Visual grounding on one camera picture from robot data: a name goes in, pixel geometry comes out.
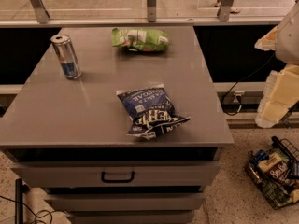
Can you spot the black drawer handle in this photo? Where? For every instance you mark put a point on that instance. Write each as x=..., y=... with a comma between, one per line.
x=117, y=178

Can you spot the metal railing post right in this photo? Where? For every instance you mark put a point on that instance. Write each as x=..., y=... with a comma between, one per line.
x=225, y=9

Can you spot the metal railing post middle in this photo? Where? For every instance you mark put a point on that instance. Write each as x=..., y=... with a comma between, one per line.
x=151, y=10

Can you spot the wire basket of snacks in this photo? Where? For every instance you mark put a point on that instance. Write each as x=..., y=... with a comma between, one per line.
x=275, y=172

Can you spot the metal railing post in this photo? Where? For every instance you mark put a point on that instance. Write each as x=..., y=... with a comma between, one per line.
x=42, y=15
x=151, y=10
x=225, y=9

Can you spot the metal railing post left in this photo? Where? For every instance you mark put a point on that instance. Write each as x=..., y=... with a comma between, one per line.
x=42, y=15

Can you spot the black stand pole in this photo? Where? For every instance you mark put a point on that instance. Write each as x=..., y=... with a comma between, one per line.
x=19, y=202

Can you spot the green chip bag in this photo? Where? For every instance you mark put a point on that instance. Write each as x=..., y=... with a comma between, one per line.
x=140, y=39

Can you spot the grey drawer cabinet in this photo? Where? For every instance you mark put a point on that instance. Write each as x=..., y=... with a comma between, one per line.
x=61, y=134

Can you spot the redbull can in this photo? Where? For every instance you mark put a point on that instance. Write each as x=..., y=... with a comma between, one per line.
x=66, y=54

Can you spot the blue chip bag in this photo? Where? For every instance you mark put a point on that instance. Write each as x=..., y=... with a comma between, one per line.
x=151, y=112

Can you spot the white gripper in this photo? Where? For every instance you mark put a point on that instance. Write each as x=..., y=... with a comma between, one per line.
x=289, y=39

